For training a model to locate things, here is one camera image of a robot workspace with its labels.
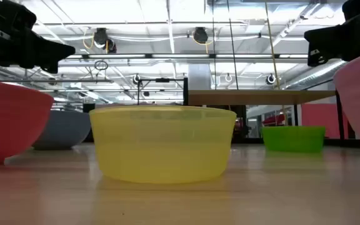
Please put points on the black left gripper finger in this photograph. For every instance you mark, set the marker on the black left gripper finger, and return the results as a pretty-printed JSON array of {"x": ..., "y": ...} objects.
[
  {"x": 50, "y": 66},
  {"x": 45, "y": 51}
]

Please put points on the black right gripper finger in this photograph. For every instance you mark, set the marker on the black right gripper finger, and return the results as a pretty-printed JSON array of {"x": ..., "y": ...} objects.
[
  {"x": 315, "y": 59},
  {"x": 336, "y": 39}
]

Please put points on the large blue bowl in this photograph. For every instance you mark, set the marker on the large blue bowl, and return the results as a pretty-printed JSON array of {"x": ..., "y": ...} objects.
[{"x": 64, "y": 131}]

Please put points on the large orange-red bowl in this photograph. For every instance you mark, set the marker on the large orange-red bowl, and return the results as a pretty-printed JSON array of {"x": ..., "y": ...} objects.
[{"x": 8, "y": 125}]

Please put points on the small green bowl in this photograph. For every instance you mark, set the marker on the small green bowl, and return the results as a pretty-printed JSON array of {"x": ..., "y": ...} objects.
[{"x": 292, "y": 140}]

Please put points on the wooden shelf with black legs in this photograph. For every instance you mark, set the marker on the wooden shelf with black legs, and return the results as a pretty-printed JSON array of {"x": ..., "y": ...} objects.
[{"x": 255, "y": 97}]

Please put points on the black upright panel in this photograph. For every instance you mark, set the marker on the black upright panel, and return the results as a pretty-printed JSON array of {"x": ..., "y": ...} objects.
[{"x": 88, "y": 107}]

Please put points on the orange-red partition panel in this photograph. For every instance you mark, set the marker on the orange-red partition panel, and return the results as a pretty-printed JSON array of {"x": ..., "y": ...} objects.
[{"x": 317, "y": 120}]

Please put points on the red background object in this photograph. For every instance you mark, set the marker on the red background object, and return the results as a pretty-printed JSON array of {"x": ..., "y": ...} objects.
[{"x": 273, "y": 120}]

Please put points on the black monitor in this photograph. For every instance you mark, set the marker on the black monitor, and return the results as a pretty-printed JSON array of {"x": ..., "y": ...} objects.
[{"x": 239, "y": 111}]

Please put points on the black metal frame stand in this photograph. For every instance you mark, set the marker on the black metal frame stand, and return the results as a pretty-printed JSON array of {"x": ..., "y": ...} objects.
[{"x": 162, "y": 80}]

